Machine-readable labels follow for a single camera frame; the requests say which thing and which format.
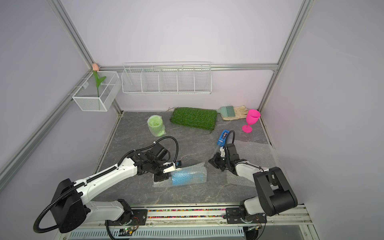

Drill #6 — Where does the white wire wall basket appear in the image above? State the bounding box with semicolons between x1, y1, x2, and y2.
122;62;212;95

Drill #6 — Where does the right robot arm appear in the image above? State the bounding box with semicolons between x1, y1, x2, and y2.
209;130;298;224

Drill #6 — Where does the green artificial grass mat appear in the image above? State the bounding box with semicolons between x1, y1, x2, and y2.
170;107;218;131

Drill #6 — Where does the white mesh corner basket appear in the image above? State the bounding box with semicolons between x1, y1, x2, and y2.
72;71;122;112

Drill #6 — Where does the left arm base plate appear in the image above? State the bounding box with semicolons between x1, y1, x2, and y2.
108;209;148;226

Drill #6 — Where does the pink plastic wine glass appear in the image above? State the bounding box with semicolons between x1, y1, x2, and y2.
242;109;261;133

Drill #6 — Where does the artificial tulip flower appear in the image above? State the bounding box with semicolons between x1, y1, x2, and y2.
92;63;106;98

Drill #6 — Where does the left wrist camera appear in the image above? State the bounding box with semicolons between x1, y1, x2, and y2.
163;161;182;174

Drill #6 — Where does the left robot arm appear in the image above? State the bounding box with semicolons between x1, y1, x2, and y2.
33;136;182;234

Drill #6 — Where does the bubble wrap sheet stack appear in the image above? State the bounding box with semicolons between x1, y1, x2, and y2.
226;140;278;187

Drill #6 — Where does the blue tape dispenser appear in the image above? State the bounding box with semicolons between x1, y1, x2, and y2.
217;130;230;147

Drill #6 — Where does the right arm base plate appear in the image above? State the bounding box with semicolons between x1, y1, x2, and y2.
223;207;267;224

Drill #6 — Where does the blue plastic wine glass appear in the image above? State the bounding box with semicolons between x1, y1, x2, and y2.
172;170;207;186

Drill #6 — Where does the beige work glove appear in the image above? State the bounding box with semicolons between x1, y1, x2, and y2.
217;106;249;121

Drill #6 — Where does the aluminium front rail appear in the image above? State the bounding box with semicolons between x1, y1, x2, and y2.
68;201;312;232

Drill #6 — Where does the white vent grille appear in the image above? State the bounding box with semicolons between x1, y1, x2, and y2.
68;226;245;240

